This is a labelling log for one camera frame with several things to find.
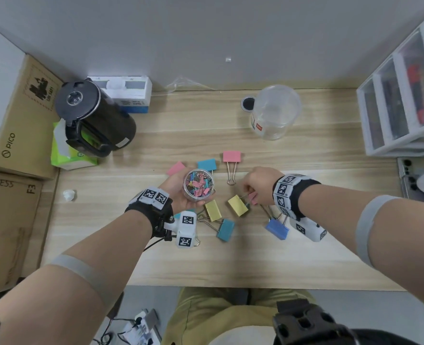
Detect black electric kettle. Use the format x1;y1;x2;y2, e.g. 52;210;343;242
55;78;137;158

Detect black left wrist band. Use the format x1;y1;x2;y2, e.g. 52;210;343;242
125;188;175;238

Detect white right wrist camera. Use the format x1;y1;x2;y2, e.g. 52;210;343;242
294;216;327;242

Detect grey metal device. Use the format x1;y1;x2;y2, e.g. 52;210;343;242
397;154;424;204

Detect white plastic drawer unit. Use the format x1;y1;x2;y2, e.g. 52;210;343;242
356;3;424;157

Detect black cable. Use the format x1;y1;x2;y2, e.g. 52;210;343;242
143;231;171;253

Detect person's left forearm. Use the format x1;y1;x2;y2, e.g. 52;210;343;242
0;209;153;345

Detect black right wrist band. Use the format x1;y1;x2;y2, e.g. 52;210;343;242
272;174;322;221

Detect tall brown cardboard box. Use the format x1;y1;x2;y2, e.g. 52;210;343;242
0;54;65;181

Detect clear plastic bag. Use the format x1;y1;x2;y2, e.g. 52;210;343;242
165;77;212;92

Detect black body-worn device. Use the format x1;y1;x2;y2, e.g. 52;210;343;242
272;299;360;345

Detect flat brown cardboard box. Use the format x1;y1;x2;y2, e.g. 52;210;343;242
0;165;44;298

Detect yellow binder clip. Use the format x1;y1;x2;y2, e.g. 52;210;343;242
227;192;256;217
197;200;223;223

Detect white and blue box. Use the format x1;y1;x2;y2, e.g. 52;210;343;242
87;75;153;114

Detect blue binder clip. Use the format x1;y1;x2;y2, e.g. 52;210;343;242
259;205;290;241

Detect large clear plastic jar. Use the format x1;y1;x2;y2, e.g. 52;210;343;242
250;85;302;141

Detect person's left hand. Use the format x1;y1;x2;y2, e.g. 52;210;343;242
160;171;217;213

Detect black wrist band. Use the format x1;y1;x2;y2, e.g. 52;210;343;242
125;188;175;238
272;174;322;221

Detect person's right hand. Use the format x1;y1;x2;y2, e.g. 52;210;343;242
238;167;283;207

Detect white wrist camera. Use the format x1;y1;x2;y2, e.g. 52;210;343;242
294;216;327;242
163;211;197;249

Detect pile of small coloured clips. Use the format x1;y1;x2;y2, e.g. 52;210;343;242
185;171;213;196

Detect green tissue box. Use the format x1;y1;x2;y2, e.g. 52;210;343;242
51;120;100;171

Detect small clear plastic jar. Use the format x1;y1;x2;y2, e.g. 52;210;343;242
183;169;216;202

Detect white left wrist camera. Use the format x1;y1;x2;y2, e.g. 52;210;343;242
163;211;197;249

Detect white power strip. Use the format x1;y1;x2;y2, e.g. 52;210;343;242
120;309;161;345

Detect person's right forearm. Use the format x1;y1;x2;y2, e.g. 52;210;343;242
299;183;424;331

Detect olive trousers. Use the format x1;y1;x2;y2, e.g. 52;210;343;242
160;287;317;345

